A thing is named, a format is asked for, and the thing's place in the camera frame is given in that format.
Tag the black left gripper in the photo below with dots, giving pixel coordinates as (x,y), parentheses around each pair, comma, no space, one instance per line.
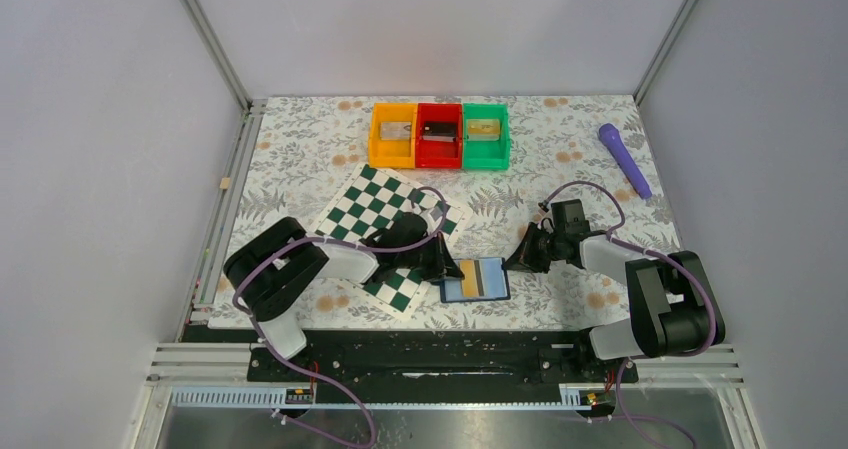
(432,259)

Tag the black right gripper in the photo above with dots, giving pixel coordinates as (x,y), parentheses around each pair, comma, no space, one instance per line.
(534,245)

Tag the blue leather card holder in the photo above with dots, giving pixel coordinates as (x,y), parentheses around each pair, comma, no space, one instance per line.
(496,284)

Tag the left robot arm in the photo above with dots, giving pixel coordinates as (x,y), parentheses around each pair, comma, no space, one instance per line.
(271,271)

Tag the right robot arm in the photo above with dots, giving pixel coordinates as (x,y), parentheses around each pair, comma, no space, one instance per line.
(672,310)

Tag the gold card box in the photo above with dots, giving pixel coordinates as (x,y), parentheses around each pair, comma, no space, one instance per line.
(480,129)

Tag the black card box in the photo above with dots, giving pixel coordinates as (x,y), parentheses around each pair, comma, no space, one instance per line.
(439,131)

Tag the silver card box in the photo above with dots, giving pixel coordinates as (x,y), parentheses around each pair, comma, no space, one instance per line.
(395,130)

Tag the floral table mat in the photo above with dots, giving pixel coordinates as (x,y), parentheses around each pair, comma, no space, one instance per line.
(307,148)

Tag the green white chessboard mat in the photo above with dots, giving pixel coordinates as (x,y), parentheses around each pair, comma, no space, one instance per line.
(372,199)

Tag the green plastic bin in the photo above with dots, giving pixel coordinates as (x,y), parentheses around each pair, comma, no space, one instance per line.
(487,155)

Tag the red plastic bin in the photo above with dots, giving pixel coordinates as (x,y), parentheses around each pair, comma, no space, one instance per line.
(439,155)

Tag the purple toy microphone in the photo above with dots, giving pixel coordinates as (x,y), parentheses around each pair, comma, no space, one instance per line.
(610,137)

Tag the yellow plastic bin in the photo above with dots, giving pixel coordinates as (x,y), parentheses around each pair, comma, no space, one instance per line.
(392,154)

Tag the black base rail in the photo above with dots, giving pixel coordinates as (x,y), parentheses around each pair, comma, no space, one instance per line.
(432,367)

